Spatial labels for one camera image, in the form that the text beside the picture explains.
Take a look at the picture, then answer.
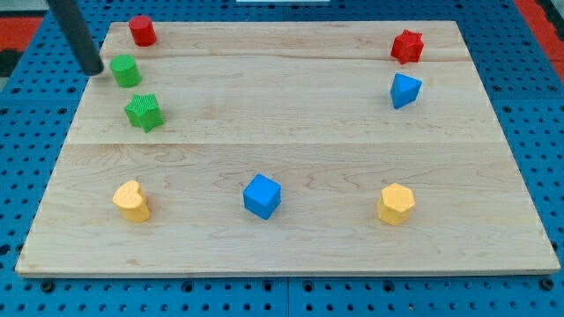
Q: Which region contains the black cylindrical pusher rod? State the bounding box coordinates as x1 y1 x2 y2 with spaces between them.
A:
48 0 104 77

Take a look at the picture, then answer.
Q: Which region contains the red cylinder block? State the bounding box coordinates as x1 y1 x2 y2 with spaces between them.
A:
128 15 157 47

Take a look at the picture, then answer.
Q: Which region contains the green cylinder block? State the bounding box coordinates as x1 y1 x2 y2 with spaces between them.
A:
110 55 142 88

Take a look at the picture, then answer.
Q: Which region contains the green star block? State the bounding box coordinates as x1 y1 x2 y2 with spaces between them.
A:
124 93 165 133

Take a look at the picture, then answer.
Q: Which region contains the yellow heart block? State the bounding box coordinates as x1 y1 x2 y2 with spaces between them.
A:
112 181 151 223

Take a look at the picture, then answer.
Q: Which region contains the blue cube block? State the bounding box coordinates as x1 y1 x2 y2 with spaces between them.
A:
243 174 281 220

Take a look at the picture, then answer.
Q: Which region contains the light wooden board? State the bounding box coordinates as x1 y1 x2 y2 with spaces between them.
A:
16 20 560 278

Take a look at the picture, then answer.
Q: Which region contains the red star block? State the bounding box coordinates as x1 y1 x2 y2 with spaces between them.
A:
390 29 424 64

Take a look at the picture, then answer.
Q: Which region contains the blue triangle block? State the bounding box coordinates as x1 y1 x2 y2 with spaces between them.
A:
390 73 422 109

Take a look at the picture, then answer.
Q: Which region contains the yellow hexagon block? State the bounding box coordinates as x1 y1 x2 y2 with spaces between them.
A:
376 183 416 225

